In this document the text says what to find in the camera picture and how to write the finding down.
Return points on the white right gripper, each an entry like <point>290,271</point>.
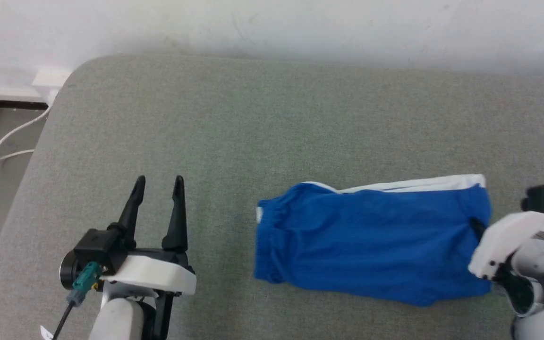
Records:
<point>503,241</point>

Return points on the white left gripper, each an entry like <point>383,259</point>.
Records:
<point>158,274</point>

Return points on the blue shorts with white stripes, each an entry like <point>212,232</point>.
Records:
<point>371,241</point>

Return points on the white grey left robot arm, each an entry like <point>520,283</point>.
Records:
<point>121,321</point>

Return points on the black baseboard strip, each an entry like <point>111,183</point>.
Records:
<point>3,102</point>

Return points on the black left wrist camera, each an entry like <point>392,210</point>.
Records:
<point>97,245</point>

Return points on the white wall socket box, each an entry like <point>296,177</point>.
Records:
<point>50,82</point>

